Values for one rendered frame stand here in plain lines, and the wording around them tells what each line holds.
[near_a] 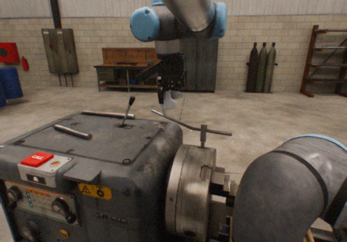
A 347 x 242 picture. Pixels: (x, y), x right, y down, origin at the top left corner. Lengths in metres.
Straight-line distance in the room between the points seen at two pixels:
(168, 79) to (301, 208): 0.48
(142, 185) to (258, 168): 0.33
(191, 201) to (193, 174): 0.08
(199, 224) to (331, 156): 0.41
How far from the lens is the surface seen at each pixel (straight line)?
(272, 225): 0.34
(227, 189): 0.71
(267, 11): 7.59
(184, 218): 0.68
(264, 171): 0.34
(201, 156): 0.69
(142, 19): 0.50
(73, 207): 0.77
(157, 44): 0.63
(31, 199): 0.90
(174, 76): 0.64
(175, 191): 0.66
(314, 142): 0.44
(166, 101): 0.68
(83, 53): 8.23
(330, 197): 0.40
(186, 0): 0.33
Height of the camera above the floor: 1.59
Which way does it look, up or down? 19 degrees down
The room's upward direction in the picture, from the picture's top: straight up
